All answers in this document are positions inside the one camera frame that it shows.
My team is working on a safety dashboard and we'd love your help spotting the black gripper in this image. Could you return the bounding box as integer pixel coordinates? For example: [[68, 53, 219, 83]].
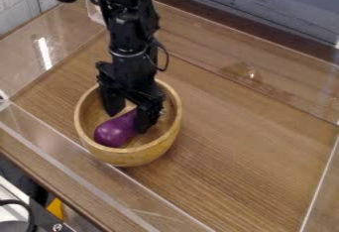
[[95, 51, 167, 134]]

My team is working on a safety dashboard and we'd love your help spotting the purple toy eggplant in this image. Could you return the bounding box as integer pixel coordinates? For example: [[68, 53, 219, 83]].
[[93, 109, 137, 148]]

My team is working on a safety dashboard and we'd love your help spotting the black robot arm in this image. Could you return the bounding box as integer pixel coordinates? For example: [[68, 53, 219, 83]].
[[59, 0, 168, 133]]

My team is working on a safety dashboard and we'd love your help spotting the brown wooden bowl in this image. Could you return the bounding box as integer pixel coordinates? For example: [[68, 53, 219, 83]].
[[73, 79, 183, 168]]

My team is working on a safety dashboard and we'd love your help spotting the yellow black device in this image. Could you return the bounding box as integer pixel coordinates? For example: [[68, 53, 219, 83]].
[[25, 195, 79, 232]]

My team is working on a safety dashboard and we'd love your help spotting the clear acrylic corner bracket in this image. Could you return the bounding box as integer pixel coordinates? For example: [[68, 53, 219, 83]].
[[84, 0, 104, 25]]

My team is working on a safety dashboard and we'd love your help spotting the clear acrylic tray wall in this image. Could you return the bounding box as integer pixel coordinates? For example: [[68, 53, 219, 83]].
[[0, 2, 339, 232]]

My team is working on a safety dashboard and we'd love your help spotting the black cable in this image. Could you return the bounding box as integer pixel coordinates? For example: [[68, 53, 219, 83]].
[[0, 198, 37, 232]]

